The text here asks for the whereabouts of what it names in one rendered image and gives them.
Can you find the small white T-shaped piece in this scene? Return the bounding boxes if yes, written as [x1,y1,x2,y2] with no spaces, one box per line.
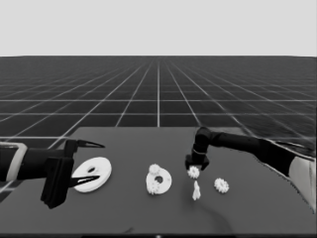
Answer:
[191,179,202,201]

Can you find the large thick white disc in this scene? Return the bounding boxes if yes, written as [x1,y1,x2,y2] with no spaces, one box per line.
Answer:
[71,156,113,193]

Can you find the small white gear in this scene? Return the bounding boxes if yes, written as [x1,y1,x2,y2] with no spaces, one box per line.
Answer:
[148,163,161,176]
[146,180,160,196]
[187,166,201,180]

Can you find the white toothed sun gear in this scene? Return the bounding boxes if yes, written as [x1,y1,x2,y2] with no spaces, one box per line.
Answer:
[213,178,231,194]

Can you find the white round carrier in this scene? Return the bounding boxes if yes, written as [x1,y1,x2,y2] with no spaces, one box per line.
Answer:
[145,167,173,196]

